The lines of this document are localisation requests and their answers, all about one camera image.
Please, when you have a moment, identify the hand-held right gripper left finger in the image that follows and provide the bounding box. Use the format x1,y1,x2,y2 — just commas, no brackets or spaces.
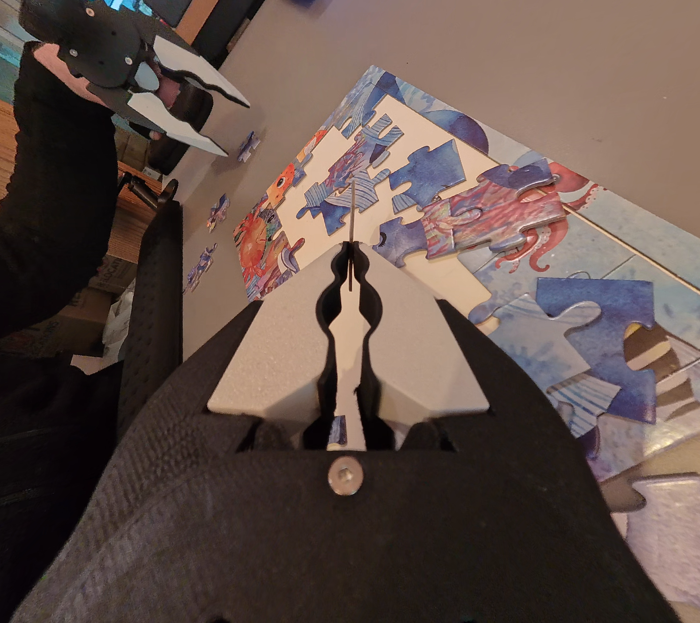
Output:
207,241,351,451

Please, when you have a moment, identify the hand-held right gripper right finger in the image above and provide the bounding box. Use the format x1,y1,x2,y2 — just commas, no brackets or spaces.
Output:
354,241,491,451

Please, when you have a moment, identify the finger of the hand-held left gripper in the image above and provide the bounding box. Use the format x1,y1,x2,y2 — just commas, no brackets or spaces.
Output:
127,91,229,158
152,35,251,108

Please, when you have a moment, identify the sea print puzzle board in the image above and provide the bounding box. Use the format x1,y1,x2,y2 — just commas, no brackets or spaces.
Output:
232,65,700,613

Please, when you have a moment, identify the light blue anemone puzzle piece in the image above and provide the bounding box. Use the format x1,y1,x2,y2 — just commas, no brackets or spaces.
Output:
469,294,624,440

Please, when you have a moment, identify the lavender coral puzzle piece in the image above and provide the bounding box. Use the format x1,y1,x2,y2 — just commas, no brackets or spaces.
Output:
183,243,218,295

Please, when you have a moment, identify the red green coral puzzle piece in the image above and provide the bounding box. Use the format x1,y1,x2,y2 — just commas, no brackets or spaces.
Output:
421,193,493,260

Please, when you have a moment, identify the red coral purple puzzle piece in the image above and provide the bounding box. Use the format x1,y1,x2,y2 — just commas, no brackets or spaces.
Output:
470,158,568,252

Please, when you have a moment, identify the person's left forearm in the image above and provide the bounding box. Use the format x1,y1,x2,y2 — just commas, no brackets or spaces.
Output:
0,40,120,339

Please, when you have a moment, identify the person's left hand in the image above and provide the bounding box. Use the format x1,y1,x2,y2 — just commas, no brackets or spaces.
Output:
155,75,184,111

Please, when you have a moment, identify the black cabinet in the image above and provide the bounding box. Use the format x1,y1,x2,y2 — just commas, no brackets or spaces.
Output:
194,0,271,68

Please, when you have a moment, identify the black chair armrest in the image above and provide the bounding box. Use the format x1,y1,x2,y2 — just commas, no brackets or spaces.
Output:
117,171,178,209

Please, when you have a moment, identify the red tipped tail puzzle piece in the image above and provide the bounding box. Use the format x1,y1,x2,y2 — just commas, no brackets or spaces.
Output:
279,237,304,274

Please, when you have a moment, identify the grey perforated panel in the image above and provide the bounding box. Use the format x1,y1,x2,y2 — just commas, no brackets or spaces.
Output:
117,199,184,440

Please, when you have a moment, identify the white plastic bag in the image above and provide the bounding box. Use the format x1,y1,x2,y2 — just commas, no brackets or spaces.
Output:
103,284,136,361

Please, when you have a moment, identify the blue wave puzzle piece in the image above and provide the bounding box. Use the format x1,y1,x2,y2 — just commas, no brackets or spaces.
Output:
339,81,384,139

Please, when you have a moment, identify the blue striped whale puzzle piece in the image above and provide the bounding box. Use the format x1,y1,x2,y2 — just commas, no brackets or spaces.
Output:
317,169,393,236

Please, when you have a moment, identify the navy striped puzzle piece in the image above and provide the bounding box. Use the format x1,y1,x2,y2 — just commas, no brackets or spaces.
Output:
298,180,342,221

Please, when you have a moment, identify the blue red coral puzzle piece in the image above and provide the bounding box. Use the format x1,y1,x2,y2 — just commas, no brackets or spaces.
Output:
325,136,378,191

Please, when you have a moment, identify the cardboard box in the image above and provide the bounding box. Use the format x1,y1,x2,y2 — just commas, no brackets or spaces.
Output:
52,251,137,356

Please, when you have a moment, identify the dark blue whale eye piece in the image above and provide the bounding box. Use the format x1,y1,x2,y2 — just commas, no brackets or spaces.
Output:
388,139,467,213

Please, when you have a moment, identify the mottled lavender yellow fish piece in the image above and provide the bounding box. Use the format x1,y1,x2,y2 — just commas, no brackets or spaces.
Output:
569,404,700,481

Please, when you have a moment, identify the person's dark clothed body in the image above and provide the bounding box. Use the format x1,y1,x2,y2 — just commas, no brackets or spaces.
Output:
0,338,127,607

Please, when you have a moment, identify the purple white sail puzzle piece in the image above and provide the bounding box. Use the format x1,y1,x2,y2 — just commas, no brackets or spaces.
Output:
602,472,700,602

